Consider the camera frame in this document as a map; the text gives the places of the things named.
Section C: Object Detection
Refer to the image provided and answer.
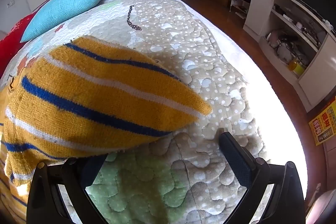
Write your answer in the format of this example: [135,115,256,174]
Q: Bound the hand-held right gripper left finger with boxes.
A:
[26,154,109,224]

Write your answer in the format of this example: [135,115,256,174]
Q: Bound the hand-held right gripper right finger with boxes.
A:
[219,132,306,224]

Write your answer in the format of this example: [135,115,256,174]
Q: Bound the yellow blue striped knit sweater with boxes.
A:
[4,36,213,186]

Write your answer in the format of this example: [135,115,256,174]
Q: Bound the yellow printed poster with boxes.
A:
[308,95,336,146]

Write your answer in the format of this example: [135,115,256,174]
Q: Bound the yellow jar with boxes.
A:
[288,57,306,76]

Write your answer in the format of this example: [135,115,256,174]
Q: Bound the patchwork quilted bed blanket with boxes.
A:
[0,0,307,224]

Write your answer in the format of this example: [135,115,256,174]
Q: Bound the white shelf cabinet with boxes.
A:
[243,0,336,113]

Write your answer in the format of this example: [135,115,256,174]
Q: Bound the red printed pillow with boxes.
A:
[0,13,37,77]

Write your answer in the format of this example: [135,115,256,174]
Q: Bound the turquoise knit pillow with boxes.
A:
[20,0,114,43]

